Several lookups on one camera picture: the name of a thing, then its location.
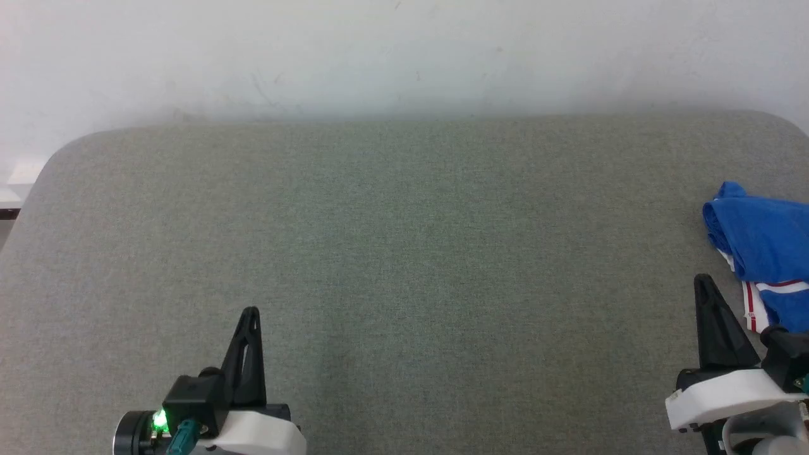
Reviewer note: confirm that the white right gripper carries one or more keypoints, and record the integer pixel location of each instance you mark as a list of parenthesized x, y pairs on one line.
[(720, 395)]

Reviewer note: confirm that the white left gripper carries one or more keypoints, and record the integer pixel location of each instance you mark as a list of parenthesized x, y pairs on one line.
[(259, 436)]

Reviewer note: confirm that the blue basketball jersey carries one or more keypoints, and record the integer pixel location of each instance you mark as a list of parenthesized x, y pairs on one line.
[(768, 237)]

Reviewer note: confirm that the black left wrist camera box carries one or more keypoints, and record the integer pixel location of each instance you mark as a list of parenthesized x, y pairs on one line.
[(196, 398)]

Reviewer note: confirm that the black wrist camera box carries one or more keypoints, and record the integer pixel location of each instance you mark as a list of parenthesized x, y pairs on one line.
[(196, 398), (790, 357)]

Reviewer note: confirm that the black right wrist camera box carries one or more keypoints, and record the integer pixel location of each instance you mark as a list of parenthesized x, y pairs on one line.
[(790, 357)]

